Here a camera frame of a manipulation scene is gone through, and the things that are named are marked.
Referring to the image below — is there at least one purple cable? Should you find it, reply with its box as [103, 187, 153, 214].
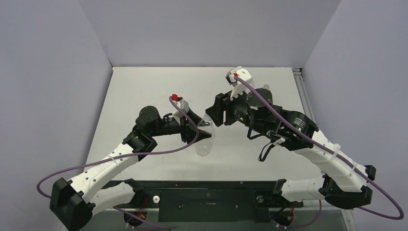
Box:
[234, 73, 405, 220]
[36, 95, 201, 199]

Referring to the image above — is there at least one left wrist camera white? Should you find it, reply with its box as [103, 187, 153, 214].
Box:
[170, 94, 190, 121]

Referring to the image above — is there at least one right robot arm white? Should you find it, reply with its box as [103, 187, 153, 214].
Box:
[206, 88, 376, 209]

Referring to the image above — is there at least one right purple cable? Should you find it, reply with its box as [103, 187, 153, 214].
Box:
[234, 73, 405, 220]

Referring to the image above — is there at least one blue white bottle cap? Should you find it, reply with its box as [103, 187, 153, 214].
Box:
[203, 114, 213, 124]

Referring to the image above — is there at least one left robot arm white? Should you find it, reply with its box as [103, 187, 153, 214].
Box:
[50, 106, 212, 231]

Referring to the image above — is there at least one clear plastic bottle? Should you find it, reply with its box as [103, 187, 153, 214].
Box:
[195, 114, 216, 157]

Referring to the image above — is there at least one black cable loop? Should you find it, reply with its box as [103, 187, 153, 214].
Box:
[247, 118, 281, 163]

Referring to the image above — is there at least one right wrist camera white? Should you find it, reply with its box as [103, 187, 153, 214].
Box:
[226, 66, 255, 101]

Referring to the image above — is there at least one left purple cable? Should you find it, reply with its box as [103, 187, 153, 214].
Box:
[36, 95, 201, 199]

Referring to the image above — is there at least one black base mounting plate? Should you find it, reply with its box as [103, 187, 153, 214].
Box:
[120, 180, 304, 223]

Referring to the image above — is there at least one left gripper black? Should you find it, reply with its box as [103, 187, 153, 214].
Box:
[150, 107, 211, 142]

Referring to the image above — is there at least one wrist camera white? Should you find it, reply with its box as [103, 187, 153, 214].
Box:
[170, 94, 190, 121]
[226, 66, 255, 101]

